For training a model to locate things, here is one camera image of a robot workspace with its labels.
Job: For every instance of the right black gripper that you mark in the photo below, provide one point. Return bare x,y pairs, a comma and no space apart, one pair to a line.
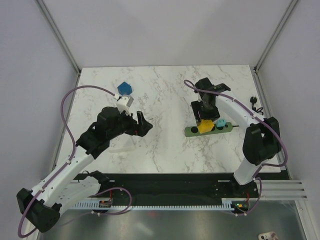
196,105

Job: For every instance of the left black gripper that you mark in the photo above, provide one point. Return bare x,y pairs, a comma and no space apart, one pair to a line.
140,129

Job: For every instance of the yellow cube adapter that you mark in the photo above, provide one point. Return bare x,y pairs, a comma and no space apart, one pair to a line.
205,125

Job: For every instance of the teal usb charger plug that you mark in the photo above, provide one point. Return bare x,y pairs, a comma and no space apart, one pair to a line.
220,123

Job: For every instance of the blue cube adapter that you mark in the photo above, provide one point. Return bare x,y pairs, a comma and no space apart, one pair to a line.
124,89

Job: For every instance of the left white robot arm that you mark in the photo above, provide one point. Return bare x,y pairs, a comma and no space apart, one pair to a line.
44,204

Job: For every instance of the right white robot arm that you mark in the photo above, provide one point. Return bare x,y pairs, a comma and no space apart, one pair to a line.
262,135

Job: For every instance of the white power strip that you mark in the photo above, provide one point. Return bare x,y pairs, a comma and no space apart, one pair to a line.
122,143

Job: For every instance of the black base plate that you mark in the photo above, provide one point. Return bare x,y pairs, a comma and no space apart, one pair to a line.
173,189

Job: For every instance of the white cable duct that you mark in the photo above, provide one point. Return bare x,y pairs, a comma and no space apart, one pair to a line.
95,204

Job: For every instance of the left aluminium frame post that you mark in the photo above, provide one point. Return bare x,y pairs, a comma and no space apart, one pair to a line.
58,35

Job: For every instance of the aluminium frame post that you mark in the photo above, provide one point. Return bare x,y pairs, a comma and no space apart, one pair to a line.
276,34
58,35

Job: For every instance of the right aluminium frame post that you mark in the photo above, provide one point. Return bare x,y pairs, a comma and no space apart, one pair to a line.
276,34

